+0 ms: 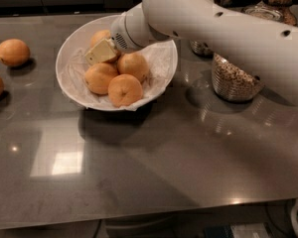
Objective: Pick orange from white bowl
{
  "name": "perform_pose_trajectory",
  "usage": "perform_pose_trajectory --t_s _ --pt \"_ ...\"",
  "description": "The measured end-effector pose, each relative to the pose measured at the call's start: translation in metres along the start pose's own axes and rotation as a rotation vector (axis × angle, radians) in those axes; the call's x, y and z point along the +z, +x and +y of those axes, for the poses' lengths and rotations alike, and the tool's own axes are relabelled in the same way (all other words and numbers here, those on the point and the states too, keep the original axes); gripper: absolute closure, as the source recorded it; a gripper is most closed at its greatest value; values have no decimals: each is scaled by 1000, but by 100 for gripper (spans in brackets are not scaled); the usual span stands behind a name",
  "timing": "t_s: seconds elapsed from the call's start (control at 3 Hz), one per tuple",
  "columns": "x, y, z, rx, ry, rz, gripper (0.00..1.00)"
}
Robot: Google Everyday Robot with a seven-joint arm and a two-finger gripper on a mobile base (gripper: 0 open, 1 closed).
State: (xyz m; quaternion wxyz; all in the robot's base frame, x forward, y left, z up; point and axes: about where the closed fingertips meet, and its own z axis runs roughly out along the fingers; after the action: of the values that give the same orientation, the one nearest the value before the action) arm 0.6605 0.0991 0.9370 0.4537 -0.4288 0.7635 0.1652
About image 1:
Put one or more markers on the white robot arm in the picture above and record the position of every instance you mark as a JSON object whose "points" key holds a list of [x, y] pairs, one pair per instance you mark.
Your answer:
{"points": [[267, 48]]}

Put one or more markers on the white bowl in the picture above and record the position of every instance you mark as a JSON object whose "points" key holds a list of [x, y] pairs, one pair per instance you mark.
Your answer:
{"points": [[73, 47]]}

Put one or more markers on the glass jar back right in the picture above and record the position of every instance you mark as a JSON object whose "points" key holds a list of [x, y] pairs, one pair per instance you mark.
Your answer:
{"points": [[274, 10]]}

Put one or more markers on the large glass jar cereal rings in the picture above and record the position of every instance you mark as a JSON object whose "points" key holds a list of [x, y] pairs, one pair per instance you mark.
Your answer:
{"points": [[233, 81]]}

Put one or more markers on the orange at bowl front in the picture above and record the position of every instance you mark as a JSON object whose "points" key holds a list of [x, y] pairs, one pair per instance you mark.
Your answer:
{"points": [[124, 90]]}

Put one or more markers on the white paper bowl liner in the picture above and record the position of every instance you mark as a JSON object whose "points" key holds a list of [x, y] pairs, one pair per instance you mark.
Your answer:
{"points": [[159, 63]]}

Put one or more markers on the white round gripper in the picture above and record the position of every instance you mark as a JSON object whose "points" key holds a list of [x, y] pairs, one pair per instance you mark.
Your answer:
{"points": [[122, 34]]}

